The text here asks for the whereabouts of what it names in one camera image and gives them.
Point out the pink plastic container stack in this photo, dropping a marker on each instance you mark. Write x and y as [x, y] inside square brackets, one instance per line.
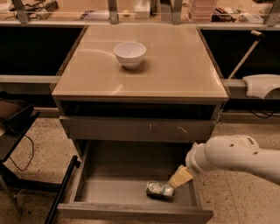
[201, 11]

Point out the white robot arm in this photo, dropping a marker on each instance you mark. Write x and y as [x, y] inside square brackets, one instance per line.
[238, 153]

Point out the open grey middle drawer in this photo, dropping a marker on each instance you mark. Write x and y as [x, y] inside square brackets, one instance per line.
[111, 184]

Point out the closed grey top drawer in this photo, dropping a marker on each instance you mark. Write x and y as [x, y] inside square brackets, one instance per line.
[137, 129]

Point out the grey drawer cabinet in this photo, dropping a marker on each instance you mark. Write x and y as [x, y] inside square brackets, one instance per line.
[177, 79]

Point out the metal railing frame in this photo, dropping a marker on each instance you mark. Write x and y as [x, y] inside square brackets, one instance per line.
[259, 13]

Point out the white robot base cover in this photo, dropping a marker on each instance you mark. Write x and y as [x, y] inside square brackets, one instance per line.
[259, 85]

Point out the white ceramic bowl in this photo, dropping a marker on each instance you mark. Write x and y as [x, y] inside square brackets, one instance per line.
[130, 54]

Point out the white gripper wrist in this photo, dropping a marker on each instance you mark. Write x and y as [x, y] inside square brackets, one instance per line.
[192, 161]

